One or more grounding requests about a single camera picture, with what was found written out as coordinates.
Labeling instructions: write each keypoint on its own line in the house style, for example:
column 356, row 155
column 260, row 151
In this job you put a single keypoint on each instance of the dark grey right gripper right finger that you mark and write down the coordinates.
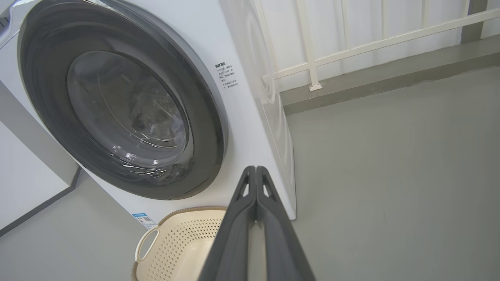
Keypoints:
column 281, row 238

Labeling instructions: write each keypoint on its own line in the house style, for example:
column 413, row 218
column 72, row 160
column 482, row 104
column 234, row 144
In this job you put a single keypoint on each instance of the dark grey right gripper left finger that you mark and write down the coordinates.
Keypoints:
column 230, row 238

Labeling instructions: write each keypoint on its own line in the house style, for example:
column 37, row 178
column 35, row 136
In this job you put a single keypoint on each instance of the dark round washing machine door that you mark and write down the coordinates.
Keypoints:
column 195, row 117

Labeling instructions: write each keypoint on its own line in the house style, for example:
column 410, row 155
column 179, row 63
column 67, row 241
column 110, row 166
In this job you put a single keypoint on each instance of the cream perforated laundry basket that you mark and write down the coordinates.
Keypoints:
column 183, row 246

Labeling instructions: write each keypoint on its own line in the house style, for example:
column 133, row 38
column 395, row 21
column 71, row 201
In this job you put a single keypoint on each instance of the white front-load washing machine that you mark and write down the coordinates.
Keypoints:
column 242, row 128

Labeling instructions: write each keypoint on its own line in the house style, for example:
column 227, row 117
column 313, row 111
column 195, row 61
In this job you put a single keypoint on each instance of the blue white energy label sticker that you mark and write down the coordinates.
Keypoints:
column 144, row 220

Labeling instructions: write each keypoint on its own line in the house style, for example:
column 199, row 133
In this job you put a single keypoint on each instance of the white metal railing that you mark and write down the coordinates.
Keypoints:
column 312, row 58

